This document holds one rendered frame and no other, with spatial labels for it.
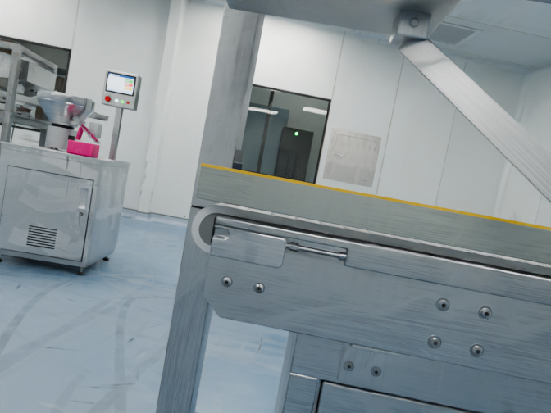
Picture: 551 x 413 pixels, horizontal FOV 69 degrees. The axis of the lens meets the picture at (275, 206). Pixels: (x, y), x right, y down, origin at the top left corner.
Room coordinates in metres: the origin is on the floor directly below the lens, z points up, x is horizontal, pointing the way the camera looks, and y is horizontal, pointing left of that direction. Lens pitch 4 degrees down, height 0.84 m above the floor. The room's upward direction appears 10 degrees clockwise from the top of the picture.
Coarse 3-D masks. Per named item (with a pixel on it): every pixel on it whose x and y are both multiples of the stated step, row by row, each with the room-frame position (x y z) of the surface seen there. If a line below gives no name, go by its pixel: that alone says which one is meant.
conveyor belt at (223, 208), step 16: (208, 208) 0.40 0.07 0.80; (224, 208) 0.40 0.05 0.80; (240, 208) 0.41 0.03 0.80; (192, 224) 0.40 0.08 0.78; (288, 224) 0.40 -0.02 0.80; (304, 224) 0.40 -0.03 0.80; (320, 224) 0.40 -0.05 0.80; (368, 240) 0.39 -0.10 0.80; (384, 240) 0.39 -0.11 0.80; (400, 240) 0.39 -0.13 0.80; (416, 240) 0.41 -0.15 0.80; (464, 256) 0.39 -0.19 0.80; (480, 256) 0.39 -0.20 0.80; (496, 256) 0.39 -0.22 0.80; (544, 272) 0.39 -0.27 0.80
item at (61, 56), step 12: (0, 36) 5.15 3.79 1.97; (0, 48) 5.15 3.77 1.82; (36, 48) 5.19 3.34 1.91; (48, 48) 5.20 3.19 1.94; (60, 48) 5.20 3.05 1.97; (48, 60) 5.20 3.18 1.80; (60, 60) 5.21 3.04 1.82; (60, 72) 5.21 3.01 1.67; (60, 84) 5.21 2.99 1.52; (0, 96) 5.16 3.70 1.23; (36, 96) 5.19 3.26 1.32; (36, 108) 5.19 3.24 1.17; (0, 120) 5.16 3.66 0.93
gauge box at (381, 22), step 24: (240, 0) 0.43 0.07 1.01; (264, 0) 0.42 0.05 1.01; (288, 0) 0.41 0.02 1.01; (312, 0) 0.40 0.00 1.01; (336, 0) 0.39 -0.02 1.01; (360, 0) 0.38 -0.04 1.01; (384, 0) 0.37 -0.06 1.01; (408, 0) 0.36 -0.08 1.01; (432, 0) 0.36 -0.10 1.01; (456, 0) 0.35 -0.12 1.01; (336, 24) 0.44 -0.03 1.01; (360, 24) 0.43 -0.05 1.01; (384, 24) 0.42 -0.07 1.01; (432, 24) 0.40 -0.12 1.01
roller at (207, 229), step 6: (210, 216) 0.39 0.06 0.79; (234, 216) 0.43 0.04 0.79; (204, 222) 0.39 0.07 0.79; (210, 222) 0.39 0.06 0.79; (204, 228) 0.40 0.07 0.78; (210, 228) 0.39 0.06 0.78; (204, 234) 0.39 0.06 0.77; (210, 234) 0.39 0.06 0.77; (204, 240) 0.39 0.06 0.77; (210, 240) 0.39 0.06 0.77
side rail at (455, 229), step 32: (224, 192) 0.38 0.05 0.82; (256, 192) 0.38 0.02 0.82; (288, 192) 0.38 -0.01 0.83; (320, 192) 0.38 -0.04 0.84; (352, 224) 0.38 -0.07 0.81; (384, 224) 0.38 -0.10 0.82; (416, 224) 0.37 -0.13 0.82; (448, 224) 0.37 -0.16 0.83; (480, 224) 0.37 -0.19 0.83; (512, 224) 0.37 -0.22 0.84; (512, 256) 0.37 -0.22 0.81; (544, 256) 0.37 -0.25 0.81
